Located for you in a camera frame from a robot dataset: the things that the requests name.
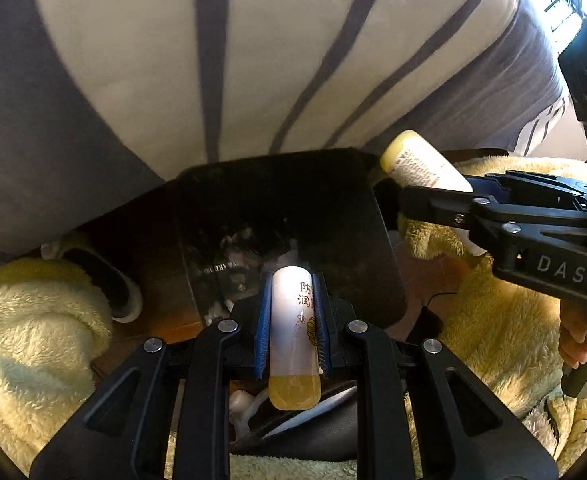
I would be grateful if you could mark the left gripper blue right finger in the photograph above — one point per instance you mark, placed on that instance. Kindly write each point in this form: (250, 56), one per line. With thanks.
(322, 330)

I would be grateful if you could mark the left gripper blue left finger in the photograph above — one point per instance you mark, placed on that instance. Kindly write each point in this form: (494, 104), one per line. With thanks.
(262, 327)

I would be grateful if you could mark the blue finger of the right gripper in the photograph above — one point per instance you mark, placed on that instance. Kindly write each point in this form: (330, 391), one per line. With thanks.
(489, 186)

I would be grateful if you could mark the small white yellow tube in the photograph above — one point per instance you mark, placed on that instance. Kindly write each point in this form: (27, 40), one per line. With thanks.
(293, 382)

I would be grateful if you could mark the yellow lotion bottle white cap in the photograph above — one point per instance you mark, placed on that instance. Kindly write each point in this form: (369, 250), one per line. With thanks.
(410, 160)

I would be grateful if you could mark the black trash bin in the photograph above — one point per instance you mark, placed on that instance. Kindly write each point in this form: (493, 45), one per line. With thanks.
(314, 209)

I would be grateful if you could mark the person right hand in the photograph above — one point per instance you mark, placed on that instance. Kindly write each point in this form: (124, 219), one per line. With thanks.
(573, 333)

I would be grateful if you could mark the white slipper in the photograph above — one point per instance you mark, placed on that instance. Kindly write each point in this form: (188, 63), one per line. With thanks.
(123, 295)

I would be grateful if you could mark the yellow fluffy rug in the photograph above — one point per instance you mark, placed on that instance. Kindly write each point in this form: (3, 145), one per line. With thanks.
(453, 413)

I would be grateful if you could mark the blue white striped bed cover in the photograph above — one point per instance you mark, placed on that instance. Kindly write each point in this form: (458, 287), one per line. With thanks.
(103, 100)

